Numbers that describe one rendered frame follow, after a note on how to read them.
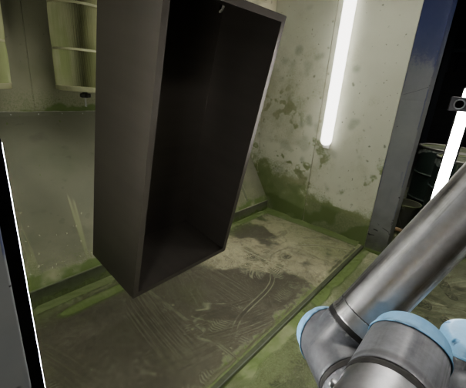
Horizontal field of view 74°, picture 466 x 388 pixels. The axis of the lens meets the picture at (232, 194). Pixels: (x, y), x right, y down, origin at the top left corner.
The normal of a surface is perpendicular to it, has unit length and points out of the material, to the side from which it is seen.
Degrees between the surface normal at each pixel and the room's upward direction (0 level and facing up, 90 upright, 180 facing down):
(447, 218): 62
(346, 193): 90
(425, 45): 90
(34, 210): 57
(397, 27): 90
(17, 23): 90
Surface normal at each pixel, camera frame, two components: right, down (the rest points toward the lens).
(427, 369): 0.43, -0.70
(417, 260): -0.49, -0.18
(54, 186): 0.67, -0.29
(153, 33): -0.65, 0.22
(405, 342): 0.02, -0.96
